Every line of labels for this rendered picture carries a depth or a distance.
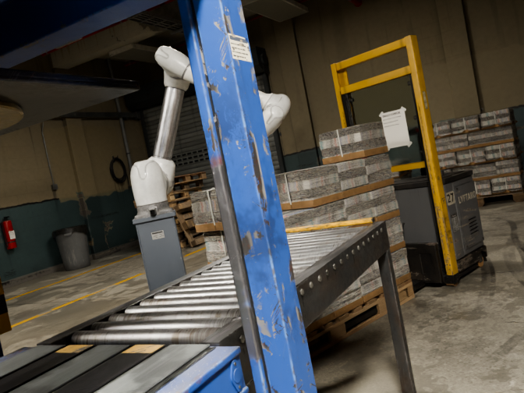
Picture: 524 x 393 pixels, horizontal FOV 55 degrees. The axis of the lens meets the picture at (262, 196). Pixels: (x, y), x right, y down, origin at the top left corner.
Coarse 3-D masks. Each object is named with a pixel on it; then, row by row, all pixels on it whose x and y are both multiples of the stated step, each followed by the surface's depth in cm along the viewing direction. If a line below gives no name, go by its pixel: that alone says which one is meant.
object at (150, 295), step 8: (208, 264) 192; (216, 264) 189; (192, 272) 182; (200, 272) 180; (176, 280) 173; (184, 280) 171; (160, 288) 165; (144, 296) 156; (152, 296) 157; (128, 304) 150; (136, 304) 150; (112, 312) 144; (120, 312) 144; (88, 320) 139; (96, 320) 137; (104, 320) 139; (72, 328) 134; (80, 328) 132; (88, 328) 134; (56, 336) 129; (64, 336) 127; (40, 344) 125; (48, 344) 123; (56, 344) 125; (64, 344) 127
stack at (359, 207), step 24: (288, 216) 286; (312, 216) 300; (336, 216) 316; (360, 216) 332; (216, 240) 282; (360, 288) 325; (360, 312) 322; (384, 312) 338; (312, 336) 291; (336, 336) 304
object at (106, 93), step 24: (0, 72) 66; (24, 72) 69; (0, 96) 74; (24, 96) 77; (48, 96) 81; (72, 96) 84; (96, 96) 88; (120, 96) 92; (0, 120) 86; (24, 120) 97
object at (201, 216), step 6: (198, 192) 280; (204, 192) 276; (192, 198) 286; (198, 198) 281; (204, 198) 277; (192, 204) 287; (198, 204) 283; (204, 204) 278; (198, 210) 283; (204, 210) 279; (198, 216) 284; (204, 216) 279; (198, 222) 285; (204, 222) 281; (210, 222) 277
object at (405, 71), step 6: (408, 66) 364; (390, 72) 376; (396, 72) 372; (402, 72) 368; (408, 72) 365; (372, 78) 388; (378, 78) 384; (384, 78) 380; (390, 78) 376; (396, 78) 376; (354, 84) 401; (360, 84) 396; (366, 84) 392; (372, 84) 389; (342, 90) 410; (348, 90) 406; (354, 90) 402
